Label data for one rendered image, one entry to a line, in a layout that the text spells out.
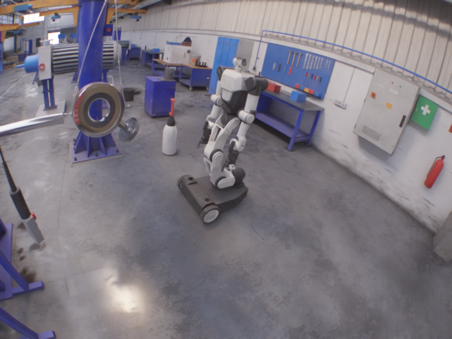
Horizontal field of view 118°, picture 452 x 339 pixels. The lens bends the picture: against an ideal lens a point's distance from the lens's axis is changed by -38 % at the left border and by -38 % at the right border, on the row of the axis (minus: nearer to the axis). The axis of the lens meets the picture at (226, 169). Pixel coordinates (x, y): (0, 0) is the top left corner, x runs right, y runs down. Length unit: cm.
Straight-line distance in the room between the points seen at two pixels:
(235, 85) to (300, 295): 178
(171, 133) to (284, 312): 244
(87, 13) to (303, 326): 369
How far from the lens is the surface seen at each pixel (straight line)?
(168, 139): 301
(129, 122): 173
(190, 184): 228
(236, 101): 180
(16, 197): 83
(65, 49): 491
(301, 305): 193
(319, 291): 208
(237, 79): 174
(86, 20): 291
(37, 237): 94
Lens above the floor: 157
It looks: 32 degrees down
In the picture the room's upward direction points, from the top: 12 degrees clockwise
